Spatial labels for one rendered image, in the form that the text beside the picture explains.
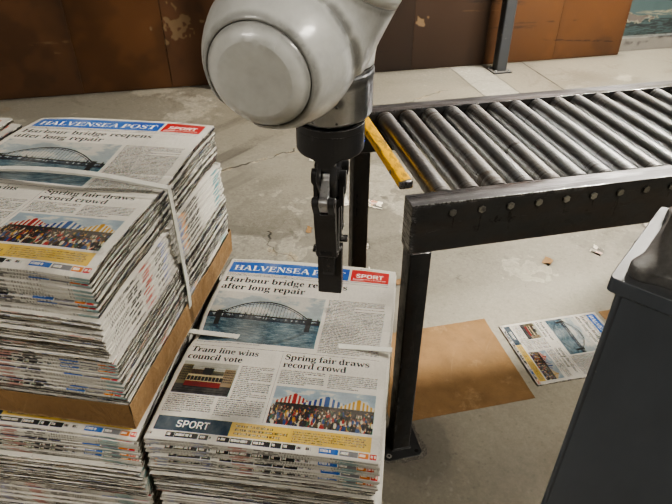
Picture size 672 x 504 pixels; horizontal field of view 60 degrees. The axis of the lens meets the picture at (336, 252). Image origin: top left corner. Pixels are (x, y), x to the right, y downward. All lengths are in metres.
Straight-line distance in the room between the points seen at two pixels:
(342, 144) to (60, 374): 0.40
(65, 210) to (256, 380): 0.31
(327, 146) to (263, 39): 0.26
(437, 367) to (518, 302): 0.48
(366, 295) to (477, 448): 0.96
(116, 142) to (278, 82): 0.53
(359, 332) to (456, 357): 1.18
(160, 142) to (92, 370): 0.33
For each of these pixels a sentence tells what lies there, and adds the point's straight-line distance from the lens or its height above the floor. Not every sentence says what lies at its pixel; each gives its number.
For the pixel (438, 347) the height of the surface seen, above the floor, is 0.00.
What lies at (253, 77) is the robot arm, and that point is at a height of 1.29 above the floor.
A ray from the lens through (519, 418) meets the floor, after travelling 1.89.
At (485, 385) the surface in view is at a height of 0.00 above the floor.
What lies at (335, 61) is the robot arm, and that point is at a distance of 0.39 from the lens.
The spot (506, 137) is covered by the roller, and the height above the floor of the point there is 0.80.
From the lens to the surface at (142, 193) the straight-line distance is 0.75.
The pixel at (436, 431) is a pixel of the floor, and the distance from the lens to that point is 1.80.
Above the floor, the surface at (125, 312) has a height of 0.98.
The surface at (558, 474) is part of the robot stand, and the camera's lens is 1.00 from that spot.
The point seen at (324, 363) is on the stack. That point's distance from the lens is 0.81.
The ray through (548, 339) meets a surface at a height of 0.01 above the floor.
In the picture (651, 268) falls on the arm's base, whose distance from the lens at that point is 0.74.
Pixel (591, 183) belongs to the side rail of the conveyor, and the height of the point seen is 0.80.
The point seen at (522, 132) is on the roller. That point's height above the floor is 0.79.
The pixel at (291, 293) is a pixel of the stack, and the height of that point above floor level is 0.83.
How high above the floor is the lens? 1.41
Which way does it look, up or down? 35 degrees down
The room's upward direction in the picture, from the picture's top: straight up
